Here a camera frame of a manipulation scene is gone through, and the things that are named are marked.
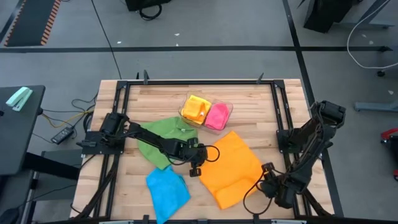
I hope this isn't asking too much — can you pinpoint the mint green stapler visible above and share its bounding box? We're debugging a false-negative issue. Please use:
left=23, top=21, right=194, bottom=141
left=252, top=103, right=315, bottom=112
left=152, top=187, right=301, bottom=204
left=5, top=86, right=34, bottom=112

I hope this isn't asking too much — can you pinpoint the black cabinet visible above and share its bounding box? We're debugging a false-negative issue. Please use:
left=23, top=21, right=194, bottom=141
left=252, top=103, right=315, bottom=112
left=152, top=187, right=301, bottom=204
left=303, top=0, right=363, bottom=34

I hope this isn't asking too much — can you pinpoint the pink microfiber towel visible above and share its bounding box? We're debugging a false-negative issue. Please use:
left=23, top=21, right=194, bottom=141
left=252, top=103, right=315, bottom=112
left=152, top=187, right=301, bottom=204
left=204, top=102, right=231, bottom=131

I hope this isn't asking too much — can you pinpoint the clear plastic bin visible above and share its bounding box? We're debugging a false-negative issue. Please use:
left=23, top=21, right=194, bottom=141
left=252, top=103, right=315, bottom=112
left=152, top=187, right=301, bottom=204
left=178, top=90, right=234, bottom=136

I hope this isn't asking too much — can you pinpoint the red and black cart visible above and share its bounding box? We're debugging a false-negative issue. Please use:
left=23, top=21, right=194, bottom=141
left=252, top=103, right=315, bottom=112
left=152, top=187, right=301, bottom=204
left=379, top=126, right=398, bottom=182

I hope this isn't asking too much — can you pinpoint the yellow microfiber towel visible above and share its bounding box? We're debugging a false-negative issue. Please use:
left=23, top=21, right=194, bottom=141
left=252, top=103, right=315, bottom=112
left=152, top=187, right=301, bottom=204
left=185, top=95, right=213, bottom=114

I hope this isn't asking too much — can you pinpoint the yellow cable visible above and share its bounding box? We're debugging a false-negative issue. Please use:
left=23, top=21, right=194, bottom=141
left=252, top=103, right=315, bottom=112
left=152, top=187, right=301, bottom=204
left=42, top=108, right=95, bottom=128

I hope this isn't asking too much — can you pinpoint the black desk base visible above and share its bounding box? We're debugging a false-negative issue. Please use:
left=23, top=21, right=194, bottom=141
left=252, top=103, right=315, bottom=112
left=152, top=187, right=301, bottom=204
left=0, top=149, right=82, bottom=224

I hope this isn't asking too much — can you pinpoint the black coiled cable loop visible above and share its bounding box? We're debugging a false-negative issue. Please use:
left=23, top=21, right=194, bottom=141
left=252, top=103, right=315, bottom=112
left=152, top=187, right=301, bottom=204
left=139, top=2, right=163, bottom=21

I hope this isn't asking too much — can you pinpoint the black power adapter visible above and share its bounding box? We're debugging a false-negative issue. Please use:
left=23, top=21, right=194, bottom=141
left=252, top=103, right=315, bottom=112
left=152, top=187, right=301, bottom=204
left=51, top=126, right=75, bottom=145

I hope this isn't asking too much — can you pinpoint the black equipment box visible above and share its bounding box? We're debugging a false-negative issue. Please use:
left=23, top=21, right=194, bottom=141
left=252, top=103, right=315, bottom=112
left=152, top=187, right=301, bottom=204
left=125, top=0, right=172, bottom=12

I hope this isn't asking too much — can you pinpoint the white floor cable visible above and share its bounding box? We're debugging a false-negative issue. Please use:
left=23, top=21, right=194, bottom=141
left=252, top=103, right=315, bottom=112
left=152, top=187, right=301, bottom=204
left=346, top=0, right=398, bottom=70

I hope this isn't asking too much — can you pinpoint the black aluminium table frame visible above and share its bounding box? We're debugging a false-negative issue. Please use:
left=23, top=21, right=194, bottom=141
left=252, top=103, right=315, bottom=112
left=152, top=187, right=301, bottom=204
left=70, top=70, right=336, bottom=224

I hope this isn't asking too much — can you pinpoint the blue microfiber towel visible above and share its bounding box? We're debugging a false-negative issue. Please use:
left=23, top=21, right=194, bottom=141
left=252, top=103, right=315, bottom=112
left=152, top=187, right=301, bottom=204
left=146, top=166, right=192, bottom=224

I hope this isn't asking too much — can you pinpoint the thin black floor cable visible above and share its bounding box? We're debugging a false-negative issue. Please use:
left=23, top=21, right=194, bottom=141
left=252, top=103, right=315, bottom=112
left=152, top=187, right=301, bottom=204
left=91, top=0, right=123, bottom=80

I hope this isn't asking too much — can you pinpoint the grey metal desk foot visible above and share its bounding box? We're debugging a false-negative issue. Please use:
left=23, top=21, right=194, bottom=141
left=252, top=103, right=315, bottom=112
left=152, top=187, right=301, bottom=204
left=353, top=101, right=398, bottom=113
left=337, top=0, right=396, bottom=30

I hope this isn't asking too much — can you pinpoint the green microfiber towel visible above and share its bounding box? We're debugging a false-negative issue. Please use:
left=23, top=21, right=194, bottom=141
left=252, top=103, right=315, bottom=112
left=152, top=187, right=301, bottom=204
left=136, top=116, right=199, bottom=170

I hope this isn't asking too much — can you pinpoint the black side table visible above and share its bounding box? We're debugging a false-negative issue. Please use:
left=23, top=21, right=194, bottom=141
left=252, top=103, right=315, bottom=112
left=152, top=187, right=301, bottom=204
left=0, top=85, right=47, bottom=177

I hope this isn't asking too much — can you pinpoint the black orange-edged floor mat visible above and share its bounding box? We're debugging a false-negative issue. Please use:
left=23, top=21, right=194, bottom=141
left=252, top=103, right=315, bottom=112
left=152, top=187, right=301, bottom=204
left=4, top=0, right=62, bottom=47

